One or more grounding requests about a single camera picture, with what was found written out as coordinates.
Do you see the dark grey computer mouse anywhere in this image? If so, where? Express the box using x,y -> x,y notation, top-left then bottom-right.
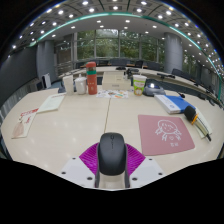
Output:
96,132 -> 129,177

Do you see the beige cardboard box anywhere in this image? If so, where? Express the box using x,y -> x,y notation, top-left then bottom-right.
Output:
101,71 -> 132,92

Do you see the group of dark office chairs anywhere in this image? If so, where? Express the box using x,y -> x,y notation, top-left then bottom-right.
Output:
74,59 -> 218,94

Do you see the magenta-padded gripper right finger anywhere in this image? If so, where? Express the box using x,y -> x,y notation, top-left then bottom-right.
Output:
124,143 -> 167,189

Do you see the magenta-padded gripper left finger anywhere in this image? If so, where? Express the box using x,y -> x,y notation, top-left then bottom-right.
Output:
58,142 -> 101,189

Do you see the colourful printed leaflet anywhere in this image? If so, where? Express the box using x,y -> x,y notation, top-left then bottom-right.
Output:
95,89 -> 129,100

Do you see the pale lined notepad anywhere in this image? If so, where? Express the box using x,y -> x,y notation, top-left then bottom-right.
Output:
194,108 -> 213,140

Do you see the green and white paper cup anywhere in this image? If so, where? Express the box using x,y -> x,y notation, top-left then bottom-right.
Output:
132,74 -> 148,97

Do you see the white paper carton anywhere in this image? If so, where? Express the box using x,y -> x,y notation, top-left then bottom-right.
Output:
62,74 -> 75,96

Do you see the black handheld microphone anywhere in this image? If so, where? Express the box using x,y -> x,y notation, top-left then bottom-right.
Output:
183,105 -> 213,142

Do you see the red and white booklet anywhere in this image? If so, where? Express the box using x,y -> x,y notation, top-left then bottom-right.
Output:
11,107 -> 40,140

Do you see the row of ceiling lights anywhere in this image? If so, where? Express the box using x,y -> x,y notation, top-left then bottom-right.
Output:
11,0 -> 224,73

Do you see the pink mouse pad with drawing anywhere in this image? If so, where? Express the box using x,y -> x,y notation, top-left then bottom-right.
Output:
137,114 -> 196,157

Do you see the grey conference phone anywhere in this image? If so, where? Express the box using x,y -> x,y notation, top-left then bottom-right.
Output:
142,81 -> 167,98

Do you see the red drink bottle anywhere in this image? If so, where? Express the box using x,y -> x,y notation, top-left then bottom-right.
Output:
85,61 -> 98,96

